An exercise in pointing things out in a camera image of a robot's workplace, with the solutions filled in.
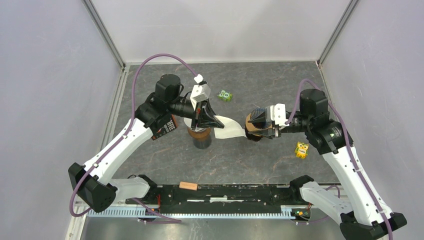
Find green monster block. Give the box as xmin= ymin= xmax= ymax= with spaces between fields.
xmin=217 ymin=90 xmax=233 ymax=102

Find blue glass dripper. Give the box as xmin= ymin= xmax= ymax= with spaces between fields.
xmin=247 ymin=107 xmax=271 ymax=129

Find coffee filter box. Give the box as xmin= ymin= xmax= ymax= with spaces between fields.
xmin=151 ymin=114 xmax=178 ymax=141

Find white paper coffee filter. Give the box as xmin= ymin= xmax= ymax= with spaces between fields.
xmin=183 ymin=117 xmax=192 ymax=129

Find purple cable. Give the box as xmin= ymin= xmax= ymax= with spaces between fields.
xmin=68 ymin=53 xmax=204 ymax=225
xmin=285 ymin=78 xmax=394 ymax=240

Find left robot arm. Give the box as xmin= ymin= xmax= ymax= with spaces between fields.
xmin=68 ymin=74 xmax=225 ymax=217

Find wooden rectangular block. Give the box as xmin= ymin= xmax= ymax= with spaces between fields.
xmin=179 ymin=181 xmax=198 ymax=191

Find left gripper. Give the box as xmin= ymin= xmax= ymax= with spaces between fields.
xmin=168 ymin=97 xmax=224 ymax=131

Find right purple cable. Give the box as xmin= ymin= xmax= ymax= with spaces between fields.
xmin=285 ymin=78 xmax=394 ymax=240

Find aluminium frame rail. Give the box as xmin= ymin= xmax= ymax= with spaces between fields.
xmin=65 ymin=184 xmax=160 ymax=240

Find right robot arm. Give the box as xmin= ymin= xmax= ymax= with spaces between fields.
xmin=245 ymin=89 xmax=407 ymax=240

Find yellow owl block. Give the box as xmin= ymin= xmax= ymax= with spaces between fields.
xmin=294 ymin=141 xmax=309 ymax=159

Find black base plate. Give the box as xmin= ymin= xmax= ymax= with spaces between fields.
xmin=141 ymin=184 xmax=307 ymax=214

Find brown glass dripper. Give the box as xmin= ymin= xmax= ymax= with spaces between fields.
xmin=245 ymin=133 xmax=264 ymax=142

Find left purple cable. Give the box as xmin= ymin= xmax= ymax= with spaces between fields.
xmin=68 ymin=53 xmax=204 ymax=225

